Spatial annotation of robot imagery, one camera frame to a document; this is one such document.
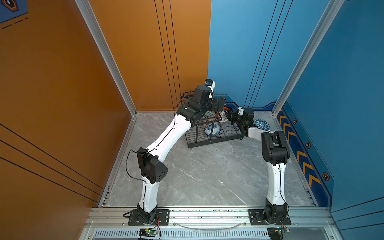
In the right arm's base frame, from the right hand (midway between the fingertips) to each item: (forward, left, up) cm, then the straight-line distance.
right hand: (222, 110), depth 101 cm
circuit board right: (-66, -20, -19) cm, 72 cm away
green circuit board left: (-66, +41, -17) cm, 80 cm away
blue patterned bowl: (-7, +4, -13) cm, 15 cm away
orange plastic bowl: (+8, -3, -6) cm, 10 cm away
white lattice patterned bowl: (-4, 0, -2) cm, 4 cm away
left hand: (-12, +6, +21) cm, 25 cm away
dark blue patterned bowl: (-2, -30, -13) cm, 33 cm away
